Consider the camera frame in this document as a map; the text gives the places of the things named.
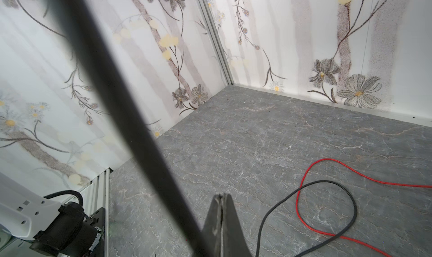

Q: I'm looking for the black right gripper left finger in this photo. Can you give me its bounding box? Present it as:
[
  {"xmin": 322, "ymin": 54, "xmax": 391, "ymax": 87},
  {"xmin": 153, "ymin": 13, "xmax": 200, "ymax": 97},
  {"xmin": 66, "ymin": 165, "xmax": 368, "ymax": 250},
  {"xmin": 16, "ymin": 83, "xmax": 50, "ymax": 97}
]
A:
[{"xmin": 201, "ymin": 195, "xmax": 222, "ymax": 257}]

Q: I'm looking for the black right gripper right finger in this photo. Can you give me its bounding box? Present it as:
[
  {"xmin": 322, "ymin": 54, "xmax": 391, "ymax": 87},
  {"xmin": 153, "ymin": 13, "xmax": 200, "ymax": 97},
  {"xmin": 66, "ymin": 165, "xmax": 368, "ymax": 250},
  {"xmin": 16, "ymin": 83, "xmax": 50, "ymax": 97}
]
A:
[{"xmin": 222, "ymin": 194, "xmax": 251, "ymax": 257}]

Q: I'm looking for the black headphone cable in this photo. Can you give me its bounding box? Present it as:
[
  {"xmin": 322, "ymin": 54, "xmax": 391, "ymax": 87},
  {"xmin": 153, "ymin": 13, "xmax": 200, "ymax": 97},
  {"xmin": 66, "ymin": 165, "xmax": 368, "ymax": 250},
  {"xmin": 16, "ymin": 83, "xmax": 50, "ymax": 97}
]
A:
[{"xmin": 43, "ymin": 0, "xmax": 358, "ymax": 257}]

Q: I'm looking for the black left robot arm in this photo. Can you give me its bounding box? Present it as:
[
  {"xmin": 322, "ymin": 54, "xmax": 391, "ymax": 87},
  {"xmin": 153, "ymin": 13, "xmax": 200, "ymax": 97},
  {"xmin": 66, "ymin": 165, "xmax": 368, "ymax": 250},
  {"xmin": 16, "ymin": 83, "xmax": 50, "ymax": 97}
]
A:
[{"xmin": 1, "ymin": 171, "xmax": 110, "ymax": 257}]

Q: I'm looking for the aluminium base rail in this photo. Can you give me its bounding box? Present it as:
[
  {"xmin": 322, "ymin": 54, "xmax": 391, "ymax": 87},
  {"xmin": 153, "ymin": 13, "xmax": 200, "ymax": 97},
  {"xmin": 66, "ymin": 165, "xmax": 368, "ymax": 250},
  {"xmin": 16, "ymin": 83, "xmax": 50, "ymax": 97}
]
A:
[{"xmin": 79, "ymin": 167, "xmax": 114, "ymax": 224}]

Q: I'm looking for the red headphone cable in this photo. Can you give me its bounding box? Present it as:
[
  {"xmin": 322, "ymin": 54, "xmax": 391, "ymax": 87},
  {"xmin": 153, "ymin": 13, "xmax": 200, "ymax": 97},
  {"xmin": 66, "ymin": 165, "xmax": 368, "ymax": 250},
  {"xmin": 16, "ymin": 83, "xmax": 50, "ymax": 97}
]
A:
[{"xmin": 295, "ymin": 158, "xmax": 432, "ymax": 257}]

